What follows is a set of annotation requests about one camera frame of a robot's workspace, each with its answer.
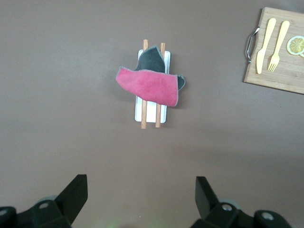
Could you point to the wooden rod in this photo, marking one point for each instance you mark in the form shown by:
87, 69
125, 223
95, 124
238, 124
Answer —
158, 116
144, 116

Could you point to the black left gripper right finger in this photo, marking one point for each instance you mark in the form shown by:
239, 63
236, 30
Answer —
211, 202

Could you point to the pink and grey cloth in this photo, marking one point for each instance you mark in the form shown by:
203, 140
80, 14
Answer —
152, 83

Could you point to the white rectangular tray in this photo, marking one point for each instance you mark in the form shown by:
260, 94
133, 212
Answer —
152, 114

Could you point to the yellow plastic knife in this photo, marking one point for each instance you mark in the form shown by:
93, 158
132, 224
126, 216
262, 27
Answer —
261, 57

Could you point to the yellow plastic fork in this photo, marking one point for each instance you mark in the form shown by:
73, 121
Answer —
282, 35

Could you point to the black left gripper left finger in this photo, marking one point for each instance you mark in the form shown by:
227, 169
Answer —
69, 197

